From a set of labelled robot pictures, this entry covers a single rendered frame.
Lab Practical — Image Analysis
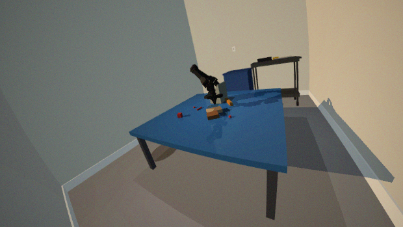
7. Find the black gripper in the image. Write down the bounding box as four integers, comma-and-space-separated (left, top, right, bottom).
209, 89, 223, 104

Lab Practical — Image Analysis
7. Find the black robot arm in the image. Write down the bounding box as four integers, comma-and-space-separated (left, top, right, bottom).
190, 64, 220, 99

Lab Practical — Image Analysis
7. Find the tan square block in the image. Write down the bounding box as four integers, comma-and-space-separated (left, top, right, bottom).
206, 106, 223, 113

